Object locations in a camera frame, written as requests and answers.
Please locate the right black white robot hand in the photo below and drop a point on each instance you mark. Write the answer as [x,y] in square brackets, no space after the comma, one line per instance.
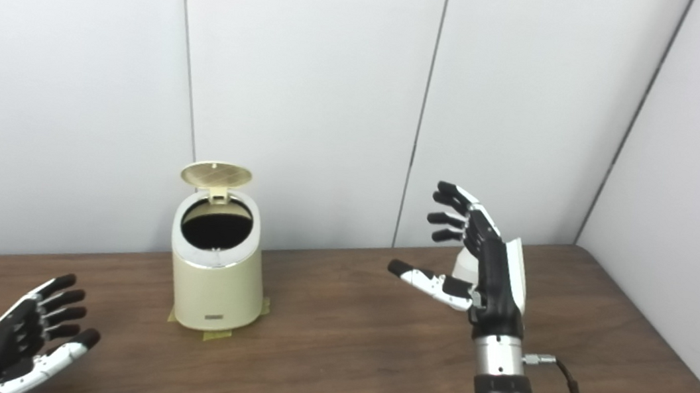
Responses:
[496,281]

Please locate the small white plastic bottle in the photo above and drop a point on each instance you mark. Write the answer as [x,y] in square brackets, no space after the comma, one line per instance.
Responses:
[465,264]

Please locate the cream round bin lid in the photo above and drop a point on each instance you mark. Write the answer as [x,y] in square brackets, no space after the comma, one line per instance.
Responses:
[216,175]

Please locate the cream-colored round bin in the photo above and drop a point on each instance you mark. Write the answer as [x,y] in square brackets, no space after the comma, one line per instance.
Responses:
[214,293]

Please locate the yellow masking tape piece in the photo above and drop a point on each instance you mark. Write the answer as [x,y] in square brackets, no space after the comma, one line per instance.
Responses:
[217,334]
[171,316]
[265,308]

